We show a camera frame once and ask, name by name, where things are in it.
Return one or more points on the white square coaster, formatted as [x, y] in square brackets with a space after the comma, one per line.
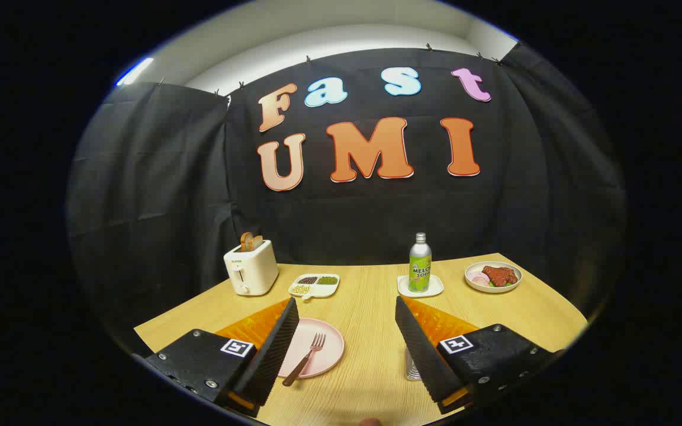
[434, 290]

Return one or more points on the white toaster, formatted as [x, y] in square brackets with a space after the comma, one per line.
[255, 269]

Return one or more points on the green soda bottle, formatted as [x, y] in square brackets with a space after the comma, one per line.
[420, 266]

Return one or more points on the pink plate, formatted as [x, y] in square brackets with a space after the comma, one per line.
[326, 355]

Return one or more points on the black backdrop cloth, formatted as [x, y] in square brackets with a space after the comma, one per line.
[364, 213]

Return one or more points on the pink ham slices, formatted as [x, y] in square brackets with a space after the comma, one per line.
[479, 279]

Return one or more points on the metal cutlery basket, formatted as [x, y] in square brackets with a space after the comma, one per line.
[412, 367]

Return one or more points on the white divided dish with beans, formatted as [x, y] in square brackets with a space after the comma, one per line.
[314, 290]

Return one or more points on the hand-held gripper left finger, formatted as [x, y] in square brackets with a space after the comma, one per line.
[273, 355]

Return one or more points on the red-brown meat piece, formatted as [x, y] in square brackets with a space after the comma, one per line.
[498, 276]

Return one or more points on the ceiling light strip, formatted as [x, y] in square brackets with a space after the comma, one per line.
[135, 71]

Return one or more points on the white food bowl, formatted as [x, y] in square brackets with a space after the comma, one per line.
[472, 286]

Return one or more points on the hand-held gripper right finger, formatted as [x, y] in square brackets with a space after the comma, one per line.
[421, 355]

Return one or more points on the toasted bread slice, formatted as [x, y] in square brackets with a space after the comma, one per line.
[257, 241]
[246, 241]

